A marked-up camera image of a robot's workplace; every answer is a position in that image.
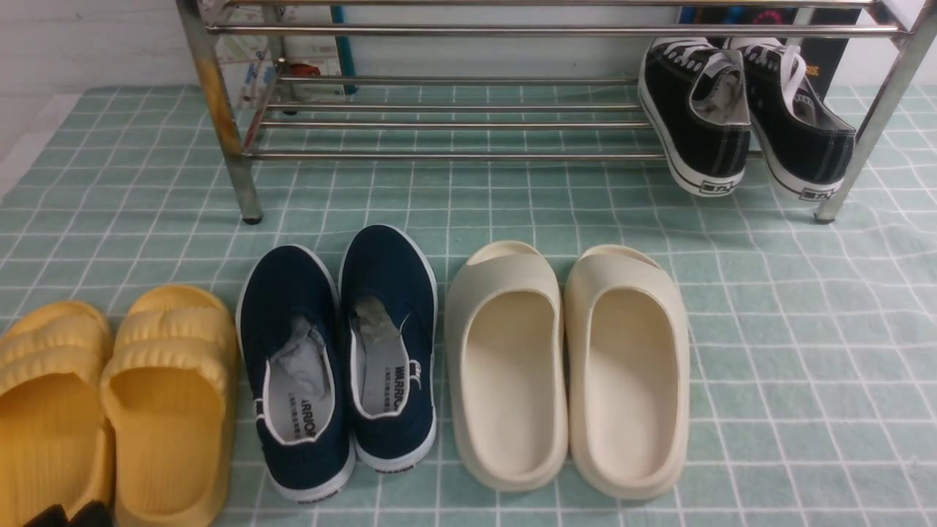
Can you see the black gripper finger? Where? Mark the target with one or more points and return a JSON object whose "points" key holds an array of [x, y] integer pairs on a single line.
{"points": [[93, 514]]}

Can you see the navy slip-on shoe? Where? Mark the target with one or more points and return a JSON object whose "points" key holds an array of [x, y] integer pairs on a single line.
{"points": [[288, 326], [387, 292]]}

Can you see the metal shoe rack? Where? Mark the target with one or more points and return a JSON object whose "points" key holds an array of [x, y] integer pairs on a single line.
{"points": [[912, 39]]}

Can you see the blue pole behind rack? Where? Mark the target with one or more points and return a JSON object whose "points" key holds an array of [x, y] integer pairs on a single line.
{"points": [[343, 64]]}

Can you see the black box behind rack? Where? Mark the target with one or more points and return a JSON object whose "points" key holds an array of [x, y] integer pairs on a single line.
{"points": [[822, 56]]}

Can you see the left yellow slide sandal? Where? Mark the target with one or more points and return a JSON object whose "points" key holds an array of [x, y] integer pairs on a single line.
{"points": [[57, 446]]}

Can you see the yellow slide sandal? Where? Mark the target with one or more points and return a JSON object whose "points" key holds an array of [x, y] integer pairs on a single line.
{"points": [[57, 446], [169, 391]]}

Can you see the right yellow slide sandal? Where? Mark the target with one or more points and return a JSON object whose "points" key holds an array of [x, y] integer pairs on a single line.
{"points": [[169, 391]]}

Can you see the left cream foam slide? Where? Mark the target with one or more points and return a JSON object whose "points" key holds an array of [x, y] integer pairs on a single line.
{"points": [[503, 336]]}

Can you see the cream foam slide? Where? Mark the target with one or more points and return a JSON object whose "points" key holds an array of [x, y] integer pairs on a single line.
{"points": [[503, 336], [627, 334]]}

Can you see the colourful printed box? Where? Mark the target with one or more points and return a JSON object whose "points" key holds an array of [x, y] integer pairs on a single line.
{"points": [[246, 59]]}

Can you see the right cream foam slide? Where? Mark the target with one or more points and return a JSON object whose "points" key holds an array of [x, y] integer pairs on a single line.
{"points": [[627, 334]]}

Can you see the left black canvas sneaker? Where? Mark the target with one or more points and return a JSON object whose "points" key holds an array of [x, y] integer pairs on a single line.
{"points": [[694, 95]]}

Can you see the black canvas sneaker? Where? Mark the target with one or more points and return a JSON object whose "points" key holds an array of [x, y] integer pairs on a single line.
{"points": [[806, 146], [694, 95]]}

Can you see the green checkered floor mat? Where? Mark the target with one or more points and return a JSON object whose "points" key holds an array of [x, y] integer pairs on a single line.
{"points": [[813, 383]]}

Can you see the right black canvas sneaker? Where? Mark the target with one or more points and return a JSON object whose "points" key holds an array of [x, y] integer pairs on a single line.
{"points": [[806, 146]]}

